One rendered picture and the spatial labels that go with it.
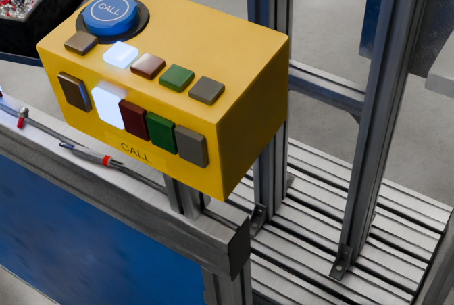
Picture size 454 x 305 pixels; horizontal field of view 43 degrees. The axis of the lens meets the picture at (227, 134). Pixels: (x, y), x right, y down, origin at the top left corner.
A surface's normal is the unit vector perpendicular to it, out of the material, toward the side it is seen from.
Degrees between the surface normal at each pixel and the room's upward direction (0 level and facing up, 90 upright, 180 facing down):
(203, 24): 0
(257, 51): 0
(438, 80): 90
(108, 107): 90
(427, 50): 90
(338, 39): 0
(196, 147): 90
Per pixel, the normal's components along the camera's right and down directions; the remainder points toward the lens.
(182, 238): -0.54, 0.66
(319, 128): -0.06, -0.65
